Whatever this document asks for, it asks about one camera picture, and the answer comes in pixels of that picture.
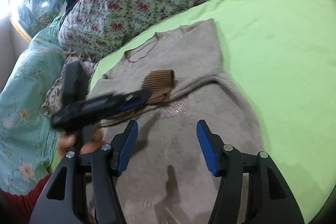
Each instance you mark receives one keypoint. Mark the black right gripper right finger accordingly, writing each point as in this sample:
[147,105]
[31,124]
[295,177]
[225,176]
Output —
[269,197]

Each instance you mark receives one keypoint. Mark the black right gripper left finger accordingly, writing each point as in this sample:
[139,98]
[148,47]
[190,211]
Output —
[63,199]

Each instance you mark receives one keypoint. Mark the beige knit sweater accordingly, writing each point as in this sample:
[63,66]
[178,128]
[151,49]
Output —
[167,180]

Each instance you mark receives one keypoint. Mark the left forearm red sleeve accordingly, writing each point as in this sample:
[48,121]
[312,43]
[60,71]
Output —
[18,208]

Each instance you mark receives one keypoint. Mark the person's left hand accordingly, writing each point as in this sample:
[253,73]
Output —
[65,142]

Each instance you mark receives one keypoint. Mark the pink floral pillow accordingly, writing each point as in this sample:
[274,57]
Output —
[53,99]

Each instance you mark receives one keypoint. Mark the teal floral duvet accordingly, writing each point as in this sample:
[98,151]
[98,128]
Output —
[27,139]

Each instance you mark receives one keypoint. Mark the light green bed sheet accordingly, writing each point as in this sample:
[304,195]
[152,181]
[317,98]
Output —
[281,55]

